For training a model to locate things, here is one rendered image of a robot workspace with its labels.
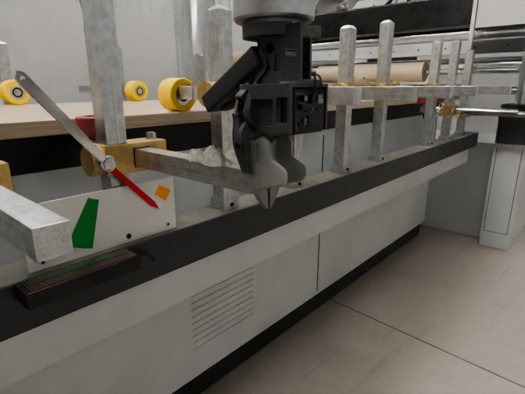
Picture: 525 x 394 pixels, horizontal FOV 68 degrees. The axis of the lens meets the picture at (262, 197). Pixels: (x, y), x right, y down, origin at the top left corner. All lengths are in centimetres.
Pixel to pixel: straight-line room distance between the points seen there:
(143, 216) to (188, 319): 54
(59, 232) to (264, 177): 23
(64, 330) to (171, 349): 51
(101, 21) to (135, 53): 819
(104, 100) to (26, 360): 42
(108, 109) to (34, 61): 748
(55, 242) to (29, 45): 782
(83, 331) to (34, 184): 30
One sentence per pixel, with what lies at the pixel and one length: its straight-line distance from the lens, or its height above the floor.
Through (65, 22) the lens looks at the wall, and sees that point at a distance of 839.
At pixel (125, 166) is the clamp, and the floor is 83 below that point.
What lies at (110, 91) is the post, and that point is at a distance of 68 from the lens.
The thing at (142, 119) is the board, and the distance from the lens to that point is 92.
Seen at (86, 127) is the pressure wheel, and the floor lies 89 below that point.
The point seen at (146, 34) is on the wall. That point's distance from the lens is 904.
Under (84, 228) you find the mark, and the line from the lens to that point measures 68.
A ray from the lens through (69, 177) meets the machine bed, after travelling 90.
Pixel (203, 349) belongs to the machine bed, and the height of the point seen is 18.
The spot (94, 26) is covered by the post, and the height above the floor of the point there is 105.
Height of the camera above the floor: 96
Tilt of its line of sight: 16 degrees down
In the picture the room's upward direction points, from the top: straight up
